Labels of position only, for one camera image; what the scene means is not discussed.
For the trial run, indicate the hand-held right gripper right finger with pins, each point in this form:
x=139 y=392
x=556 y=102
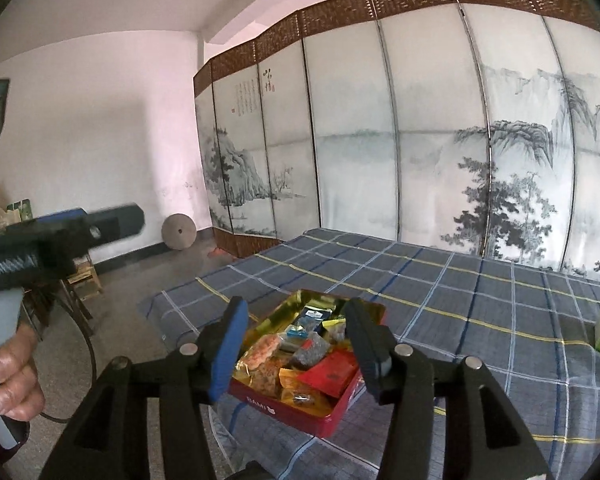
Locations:
x=367 y=355

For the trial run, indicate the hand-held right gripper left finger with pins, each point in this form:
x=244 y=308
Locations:
x=230 y=355

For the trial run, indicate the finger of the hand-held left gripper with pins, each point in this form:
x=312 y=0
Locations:
x=117 y=225
x=62 y=215

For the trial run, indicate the peanut brittle bar packet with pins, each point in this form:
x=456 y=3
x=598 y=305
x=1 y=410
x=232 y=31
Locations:
x=260 y=350

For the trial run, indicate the yellow-ended clear candy packet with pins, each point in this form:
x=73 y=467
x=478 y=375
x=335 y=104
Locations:
x=337 y=331

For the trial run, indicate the red snack packet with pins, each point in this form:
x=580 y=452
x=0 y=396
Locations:
x=332 y=374

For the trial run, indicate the clear bag of fried snacks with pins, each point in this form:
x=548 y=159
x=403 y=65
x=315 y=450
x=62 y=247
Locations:
x=265 y=377

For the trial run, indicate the dark brown snack block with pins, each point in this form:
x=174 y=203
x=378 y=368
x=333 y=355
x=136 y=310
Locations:
x=310 y=352

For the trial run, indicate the navy cracker packet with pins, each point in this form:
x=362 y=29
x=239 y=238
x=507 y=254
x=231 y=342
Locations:
x=314 y=315

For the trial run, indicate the teal white snack packet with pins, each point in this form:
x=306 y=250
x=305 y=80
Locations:
x=300 y=331

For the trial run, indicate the red tin box gold inside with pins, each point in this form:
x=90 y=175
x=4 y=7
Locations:
x=280 y=412

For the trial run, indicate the orange snack packet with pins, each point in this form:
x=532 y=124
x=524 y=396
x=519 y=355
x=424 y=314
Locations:
x=300 y=395

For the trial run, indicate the person's left hand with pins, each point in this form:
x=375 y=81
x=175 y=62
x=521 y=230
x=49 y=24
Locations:
x=17 y=385

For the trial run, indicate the green box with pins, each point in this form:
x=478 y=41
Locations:
x=21 y=209

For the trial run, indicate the dark wooden chair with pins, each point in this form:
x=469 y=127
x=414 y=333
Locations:
x=55 y=305

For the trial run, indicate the light wooden stool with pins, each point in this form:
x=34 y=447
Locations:
x=86 y=277

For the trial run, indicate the round stone disc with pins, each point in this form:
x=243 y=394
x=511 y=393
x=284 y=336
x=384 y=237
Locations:
x=178 y=232

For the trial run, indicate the blue checked tablecloth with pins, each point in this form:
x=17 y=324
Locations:
x=480 y=310

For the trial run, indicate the painted landscape folding screen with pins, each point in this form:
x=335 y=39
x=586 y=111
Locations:
x=355 y=135

